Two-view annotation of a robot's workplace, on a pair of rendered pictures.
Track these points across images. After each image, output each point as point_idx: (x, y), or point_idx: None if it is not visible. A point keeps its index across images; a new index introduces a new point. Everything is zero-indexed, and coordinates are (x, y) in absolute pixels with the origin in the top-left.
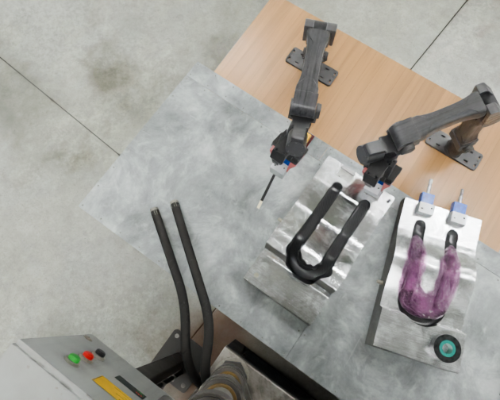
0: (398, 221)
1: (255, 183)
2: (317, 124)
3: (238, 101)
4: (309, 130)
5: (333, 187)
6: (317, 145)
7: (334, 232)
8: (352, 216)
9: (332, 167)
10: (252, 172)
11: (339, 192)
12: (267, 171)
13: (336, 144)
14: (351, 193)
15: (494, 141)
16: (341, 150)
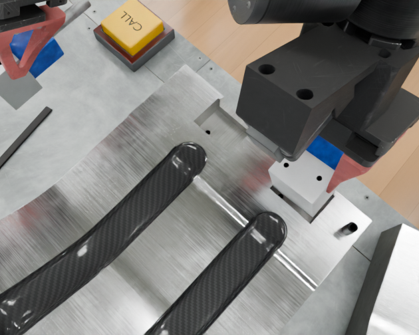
0: (373, 300)
1: None
2: (192, 8)
3: None
4: (167, 19)
5: (179, 159)
6: (178, 55)
7: (146, 310)
8: (221, 262)
9: (189, 98)
10: None
11: (192, 177)
12: (34, 98)
13: (229, 60)
14: (229, 185)
15: None
16: (239, 75)
